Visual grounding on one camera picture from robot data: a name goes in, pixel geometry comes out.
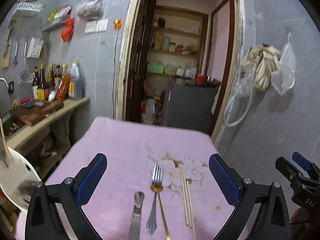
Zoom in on white wall switch plate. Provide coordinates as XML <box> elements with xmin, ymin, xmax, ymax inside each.
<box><xmin>85</xmin><ymin>19</ymin><xmax>108</xmax><ymax>34</ymax></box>

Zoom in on clear plastic bag on wall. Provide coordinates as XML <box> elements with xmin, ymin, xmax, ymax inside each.
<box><xmin>271</xmin><ymin>32</ymin><xmax>296</xmax><ymax>96</ymax></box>

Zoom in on grey bag hanging on wall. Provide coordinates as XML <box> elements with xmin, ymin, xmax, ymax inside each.
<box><xmin>76</xmin><ymin>0</ymin><xmax>103</xmax><ymax>21</ymax></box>

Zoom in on green box on shelf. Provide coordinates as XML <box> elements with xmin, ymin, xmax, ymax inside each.
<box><xmin>147</xmin><ymin>64</ymin><xmax>164</xmax><ymax>74</ymax></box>

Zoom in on grey cabinet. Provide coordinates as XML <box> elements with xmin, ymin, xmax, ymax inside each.
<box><xmin>161</xmin><ymin>83</ymin><xmax>219</xmax><ymax>133</ymax></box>

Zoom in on red plastic bag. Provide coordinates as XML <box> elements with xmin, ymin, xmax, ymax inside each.
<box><xmin>61</xmin><ymin>18</ymin><xmax>75</xmax><ymax>42</ymax></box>

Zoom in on silver butter knife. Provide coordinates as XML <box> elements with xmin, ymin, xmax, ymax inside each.
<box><xmin>127</xmin><ymin>191</ymin><xmax>145</xmax><ymax>240</ymax></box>

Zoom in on gold spoon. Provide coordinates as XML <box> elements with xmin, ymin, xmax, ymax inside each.
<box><xmin>150</xmin><ymin>185</ymin><xmax>171</xmax><ymax>239</ymax></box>

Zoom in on white work gloves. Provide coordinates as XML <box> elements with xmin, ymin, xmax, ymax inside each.
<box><xmin>240</xmin><ymin>46</ymin><xmax>281</xmax><ymax>92</ymax></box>

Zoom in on kitchen counter shelf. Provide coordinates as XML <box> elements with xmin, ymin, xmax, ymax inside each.
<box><xmin>6</xmin><ymin>96</ymin><xmax>90</xmax><ymax>151</ymax></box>

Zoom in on wooden cutting board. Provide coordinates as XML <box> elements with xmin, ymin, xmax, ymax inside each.
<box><xmin>10</xmin><ymin>101</ymin><xmax>64</xmax><ymax>126</ymax></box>

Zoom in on white hose loop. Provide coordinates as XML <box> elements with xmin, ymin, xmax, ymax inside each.
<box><xmin>222</xmin><ymin>76</ymin><xmax>254</xmax><ymax>127</ymax></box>

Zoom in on silver fork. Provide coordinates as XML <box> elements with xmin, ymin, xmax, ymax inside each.
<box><xmin>146</xmin><ymin>163</ymin><xmax>163</xmax><ymax>236</ymax></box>

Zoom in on orange wall hook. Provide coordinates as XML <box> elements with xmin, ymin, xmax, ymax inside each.
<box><xmin>113</xmin><ymin>19</ymin><xmax>123</xmax><ymax>30</ymax></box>

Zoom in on pink floral tablecloth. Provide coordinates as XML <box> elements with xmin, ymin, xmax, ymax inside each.
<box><xmin>15</xmin><ymin>116</ymin><xmax>253</xmax><ymax>240</ymax></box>

